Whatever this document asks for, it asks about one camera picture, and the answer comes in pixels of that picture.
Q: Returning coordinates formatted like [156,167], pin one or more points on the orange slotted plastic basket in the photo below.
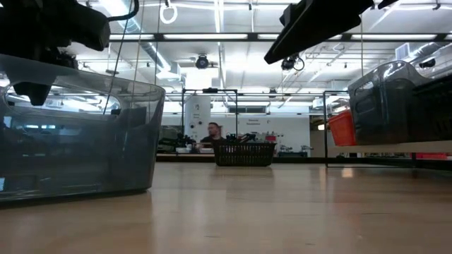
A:
[342,130]

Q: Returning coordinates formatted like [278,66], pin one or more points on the black aluminium table frame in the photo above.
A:
[183,158]

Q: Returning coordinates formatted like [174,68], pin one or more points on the red box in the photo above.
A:
[432,156]

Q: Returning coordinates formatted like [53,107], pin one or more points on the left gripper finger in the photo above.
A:
[33,92]

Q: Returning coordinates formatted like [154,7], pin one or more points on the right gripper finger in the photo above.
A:
[290,13]
[318,28]

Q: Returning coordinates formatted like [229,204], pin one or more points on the person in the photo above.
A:
[213,130]

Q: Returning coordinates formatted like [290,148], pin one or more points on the white pillar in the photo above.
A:
[197,109]

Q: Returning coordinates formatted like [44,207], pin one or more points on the round black overhead camera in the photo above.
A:
[202,62]

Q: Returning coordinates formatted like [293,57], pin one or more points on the black metal rack frame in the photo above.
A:
[210,90]

